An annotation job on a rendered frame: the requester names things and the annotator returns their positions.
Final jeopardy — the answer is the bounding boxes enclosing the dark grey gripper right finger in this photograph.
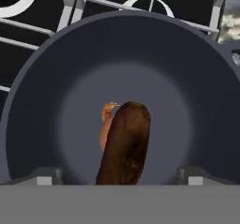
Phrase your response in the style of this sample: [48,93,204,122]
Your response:
[177,165,240,187]

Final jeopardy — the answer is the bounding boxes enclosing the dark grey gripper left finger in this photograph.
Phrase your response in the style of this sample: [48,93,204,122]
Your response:
[0,166,64,187]

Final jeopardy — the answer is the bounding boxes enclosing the brown sweet potato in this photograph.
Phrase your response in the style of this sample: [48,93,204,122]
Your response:
[95,100,152,187]

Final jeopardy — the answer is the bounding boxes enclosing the orange onion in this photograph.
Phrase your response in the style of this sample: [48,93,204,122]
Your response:
[97,100,121,154]

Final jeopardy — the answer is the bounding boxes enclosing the dark grey pot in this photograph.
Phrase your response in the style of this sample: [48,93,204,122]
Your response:
[0,9,240,187]

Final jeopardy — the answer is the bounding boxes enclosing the black hob with grey grates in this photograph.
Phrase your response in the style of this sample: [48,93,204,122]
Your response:
[0,0,230,116]

